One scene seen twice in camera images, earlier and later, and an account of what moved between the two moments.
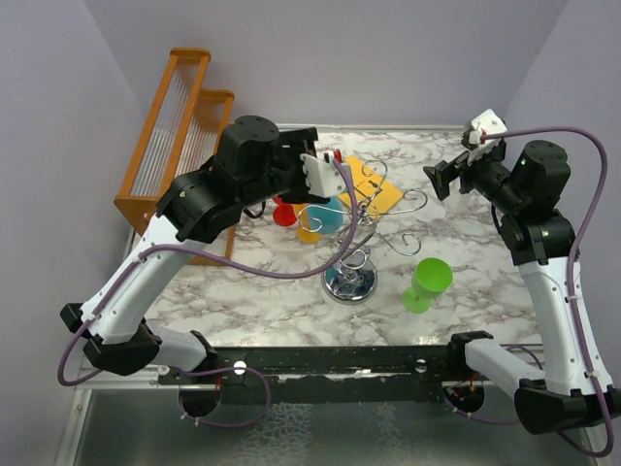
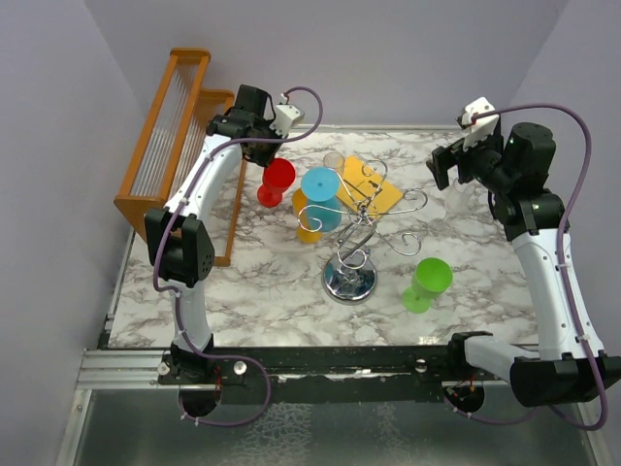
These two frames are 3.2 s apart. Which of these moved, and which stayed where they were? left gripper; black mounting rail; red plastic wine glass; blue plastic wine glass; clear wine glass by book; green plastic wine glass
Moved: left gripper; red plastic wine glass
Stayed: clear wine glass by book; black mounting rail; green plastic wine glass; blue plastic wine glass
